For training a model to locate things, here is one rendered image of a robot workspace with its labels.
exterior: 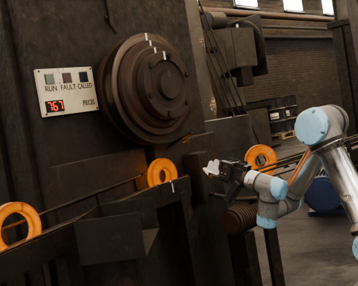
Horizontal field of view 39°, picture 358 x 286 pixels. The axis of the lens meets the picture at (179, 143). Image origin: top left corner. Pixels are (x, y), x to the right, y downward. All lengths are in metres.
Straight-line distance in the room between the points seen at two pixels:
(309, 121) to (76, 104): 0.91
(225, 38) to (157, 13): 7.65
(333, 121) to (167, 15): 1.16
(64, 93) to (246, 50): 8.39
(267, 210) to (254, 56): 8.64
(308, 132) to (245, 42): 8.63
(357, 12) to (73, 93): 3.09
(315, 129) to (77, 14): 1.08
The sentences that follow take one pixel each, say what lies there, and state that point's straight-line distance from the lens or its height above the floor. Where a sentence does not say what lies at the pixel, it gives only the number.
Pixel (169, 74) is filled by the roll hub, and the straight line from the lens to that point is 2.07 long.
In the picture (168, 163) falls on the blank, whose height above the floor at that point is 0.78.
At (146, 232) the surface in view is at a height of 0.61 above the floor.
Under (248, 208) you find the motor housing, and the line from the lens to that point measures 2.32.
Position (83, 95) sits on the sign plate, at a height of 1.13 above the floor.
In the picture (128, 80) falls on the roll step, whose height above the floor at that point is 1.15.
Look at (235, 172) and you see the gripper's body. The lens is 1.90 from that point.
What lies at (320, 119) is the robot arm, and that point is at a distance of 1.62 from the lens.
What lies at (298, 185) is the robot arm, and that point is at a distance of 1.89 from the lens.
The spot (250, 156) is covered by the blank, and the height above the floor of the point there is 0.73.
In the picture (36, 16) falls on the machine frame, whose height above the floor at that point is 1.44.
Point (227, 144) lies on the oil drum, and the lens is 4.79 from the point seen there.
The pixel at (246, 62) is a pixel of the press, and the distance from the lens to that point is 10.16.
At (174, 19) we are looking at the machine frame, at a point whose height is 1.46.
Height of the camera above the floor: 0.98
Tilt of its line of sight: 3 degrees down
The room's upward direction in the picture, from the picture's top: 10 degrees counter-clockwise
